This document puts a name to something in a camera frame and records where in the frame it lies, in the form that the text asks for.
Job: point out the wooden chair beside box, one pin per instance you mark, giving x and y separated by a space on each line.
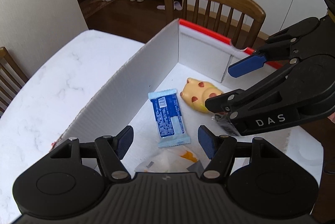
214 9

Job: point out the wooden chair behind table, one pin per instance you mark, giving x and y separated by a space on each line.
12 79

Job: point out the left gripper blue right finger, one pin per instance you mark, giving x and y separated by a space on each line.
209 142

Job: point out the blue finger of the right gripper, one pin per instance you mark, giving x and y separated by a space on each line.
247 65
233 101

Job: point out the white grey tissue pack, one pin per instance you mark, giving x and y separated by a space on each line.
178 159

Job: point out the blue wafer snack packet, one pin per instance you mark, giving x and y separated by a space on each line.
168 118

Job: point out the clear bag of black parts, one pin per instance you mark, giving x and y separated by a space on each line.
222 119

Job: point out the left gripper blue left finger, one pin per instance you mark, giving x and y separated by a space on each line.
122 141

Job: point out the yellow spotted pig toy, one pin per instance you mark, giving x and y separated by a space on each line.
196 92

